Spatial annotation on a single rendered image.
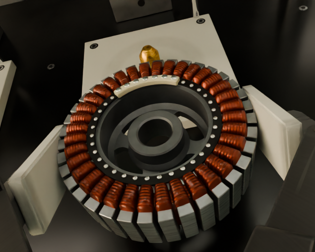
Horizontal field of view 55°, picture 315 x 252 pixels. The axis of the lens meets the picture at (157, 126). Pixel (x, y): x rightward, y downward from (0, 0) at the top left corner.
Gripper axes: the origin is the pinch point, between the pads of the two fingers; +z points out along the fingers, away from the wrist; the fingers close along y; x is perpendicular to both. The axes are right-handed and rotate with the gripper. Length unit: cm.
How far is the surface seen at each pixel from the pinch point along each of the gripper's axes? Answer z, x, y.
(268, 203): 1.9, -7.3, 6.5
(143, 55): 12.9, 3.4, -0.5
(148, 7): 24.9, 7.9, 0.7
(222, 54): 14.4, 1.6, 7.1
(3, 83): 17.3, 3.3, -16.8
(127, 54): 17.4, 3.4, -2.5
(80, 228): 2.6, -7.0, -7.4
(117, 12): 24.7, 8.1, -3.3
